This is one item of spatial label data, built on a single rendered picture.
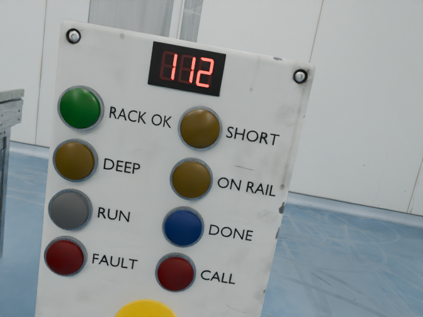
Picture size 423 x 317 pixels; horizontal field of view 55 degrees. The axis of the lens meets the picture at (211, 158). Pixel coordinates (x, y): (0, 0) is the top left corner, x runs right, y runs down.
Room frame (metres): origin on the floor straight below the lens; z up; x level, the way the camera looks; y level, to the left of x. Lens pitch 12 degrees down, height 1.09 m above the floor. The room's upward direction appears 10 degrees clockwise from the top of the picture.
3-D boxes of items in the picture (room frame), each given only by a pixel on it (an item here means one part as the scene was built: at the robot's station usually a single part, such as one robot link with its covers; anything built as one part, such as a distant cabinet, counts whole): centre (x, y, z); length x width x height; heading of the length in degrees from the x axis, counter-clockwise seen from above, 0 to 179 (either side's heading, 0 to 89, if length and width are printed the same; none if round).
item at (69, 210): (0.26, 0.09, 0.97); 0.03 x 0.01 x 0.03; 93
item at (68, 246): (0.26, 0.09, 0.94); 0.03 x 0.01 x 0.03; 93
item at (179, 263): (0.27, 0.01, 0.94); 0.03 x 0.01 x 0.03; 93
